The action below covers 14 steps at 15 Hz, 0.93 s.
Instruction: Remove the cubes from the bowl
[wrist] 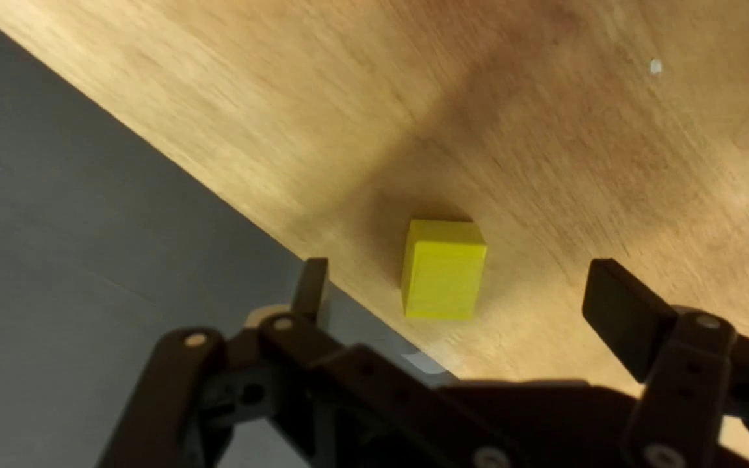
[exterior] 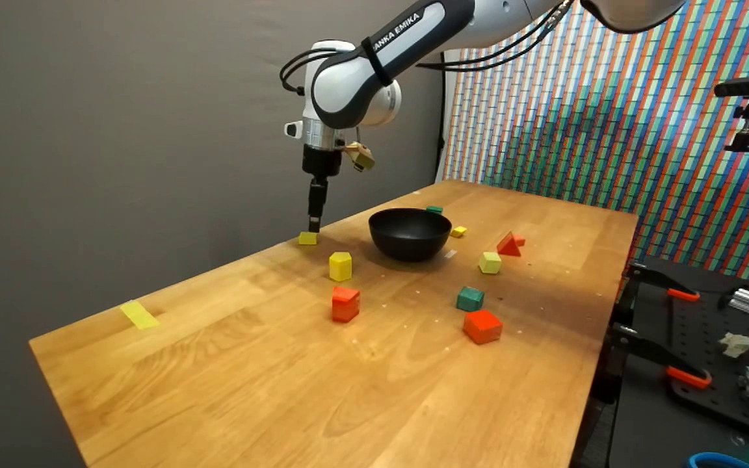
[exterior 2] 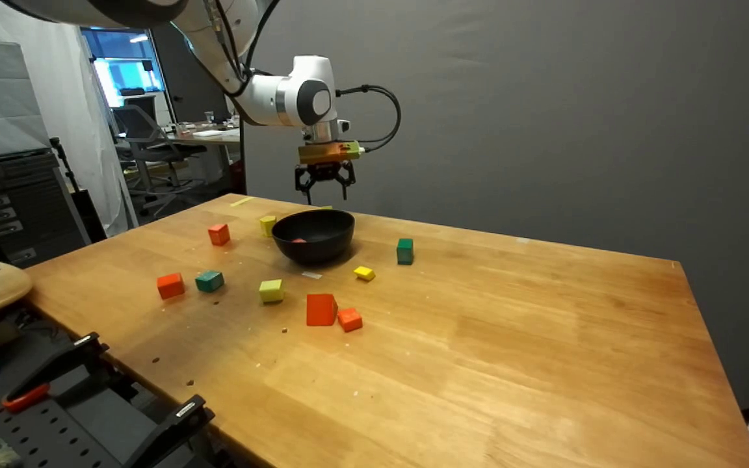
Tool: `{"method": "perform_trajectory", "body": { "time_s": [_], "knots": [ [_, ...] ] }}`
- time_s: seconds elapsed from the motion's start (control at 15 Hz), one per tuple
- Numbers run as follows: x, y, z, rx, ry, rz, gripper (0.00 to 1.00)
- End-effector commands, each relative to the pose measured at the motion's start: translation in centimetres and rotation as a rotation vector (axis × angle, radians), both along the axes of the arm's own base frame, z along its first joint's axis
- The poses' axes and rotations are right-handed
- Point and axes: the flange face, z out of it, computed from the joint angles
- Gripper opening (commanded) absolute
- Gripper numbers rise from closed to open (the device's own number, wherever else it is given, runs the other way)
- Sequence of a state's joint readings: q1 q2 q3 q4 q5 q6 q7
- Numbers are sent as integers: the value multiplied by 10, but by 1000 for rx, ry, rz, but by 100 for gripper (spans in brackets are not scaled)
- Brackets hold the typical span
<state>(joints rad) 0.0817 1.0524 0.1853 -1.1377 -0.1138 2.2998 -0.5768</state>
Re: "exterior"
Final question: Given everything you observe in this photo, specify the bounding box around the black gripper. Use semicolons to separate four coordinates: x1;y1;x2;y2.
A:
300;143;335;234

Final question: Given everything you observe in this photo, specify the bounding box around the black bowl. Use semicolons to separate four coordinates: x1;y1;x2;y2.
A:
368;205;455;266

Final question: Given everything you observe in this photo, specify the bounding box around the grey fabric backdrop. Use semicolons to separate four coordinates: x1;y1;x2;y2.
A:
0;0;448;468

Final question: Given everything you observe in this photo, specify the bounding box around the yellow tape strip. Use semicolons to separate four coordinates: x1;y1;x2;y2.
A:
117;302;163;334

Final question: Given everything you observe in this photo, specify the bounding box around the multicolour patterned backdrop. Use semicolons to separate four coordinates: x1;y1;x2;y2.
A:
437;0;749;283

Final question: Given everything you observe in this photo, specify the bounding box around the black pegboard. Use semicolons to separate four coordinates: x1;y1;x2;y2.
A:
604;256;749;449

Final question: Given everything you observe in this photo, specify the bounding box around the white crumpled object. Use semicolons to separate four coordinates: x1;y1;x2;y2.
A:
719;331;749;361

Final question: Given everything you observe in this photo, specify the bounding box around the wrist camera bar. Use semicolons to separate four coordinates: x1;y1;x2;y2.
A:
343;140;378;175

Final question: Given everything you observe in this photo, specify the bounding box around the black looped camera cable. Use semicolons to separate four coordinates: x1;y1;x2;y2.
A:
278;48;369;96

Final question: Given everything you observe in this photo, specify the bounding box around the long black hanging cable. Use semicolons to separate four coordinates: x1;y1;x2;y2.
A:
431;49;448;182

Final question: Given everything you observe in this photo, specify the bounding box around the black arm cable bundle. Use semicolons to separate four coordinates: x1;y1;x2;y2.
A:
417;0;577;72

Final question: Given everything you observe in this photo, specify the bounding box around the black clamp orange handle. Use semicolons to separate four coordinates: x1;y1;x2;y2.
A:
625;260;706;306
609;319;715;395

